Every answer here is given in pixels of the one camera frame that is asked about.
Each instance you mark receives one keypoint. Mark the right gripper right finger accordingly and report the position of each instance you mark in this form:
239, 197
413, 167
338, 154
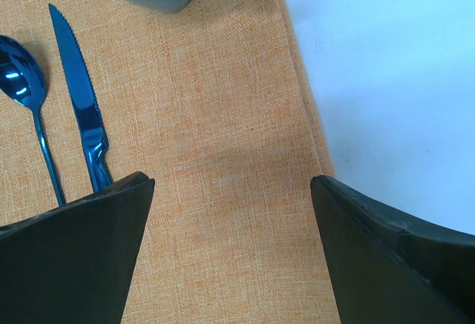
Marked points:
387, 266

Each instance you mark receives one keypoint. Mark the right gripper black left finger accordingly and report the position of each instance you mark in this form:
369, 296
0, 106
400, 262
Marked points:
75, 264

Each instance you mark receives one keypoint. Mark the blue plastic knife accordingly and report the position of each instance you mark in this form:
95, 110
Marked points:
86, 109

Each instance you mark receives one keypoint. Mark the blue plastic spoon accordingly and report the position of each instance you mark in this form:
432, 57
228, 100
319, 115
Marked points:
23, 81

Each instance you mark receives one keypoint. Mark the orange cloth placemat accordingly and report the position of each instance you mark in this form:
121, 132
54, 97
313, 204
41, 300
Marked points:
213, 103

